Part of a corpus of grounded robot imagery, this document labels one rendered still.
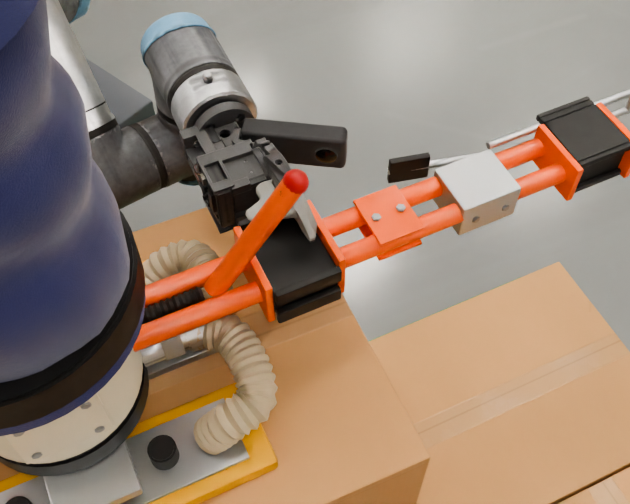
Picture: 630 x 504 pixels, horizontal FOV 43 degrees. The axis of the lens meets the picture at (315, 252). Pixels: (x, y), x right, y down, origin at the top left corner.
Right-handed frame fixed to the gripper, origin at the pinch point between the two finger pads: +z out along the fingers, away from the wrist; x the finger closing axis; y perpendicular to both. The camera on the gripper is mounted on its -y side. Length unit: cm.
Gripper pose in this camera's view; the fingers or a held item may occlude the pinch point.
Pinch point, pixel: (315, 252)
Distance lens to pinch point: 79.8
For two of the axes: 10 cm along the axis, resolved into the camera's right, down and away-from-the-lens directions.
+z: 4.2, 7.4, -5.2
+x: 0.0, -5.7, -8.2
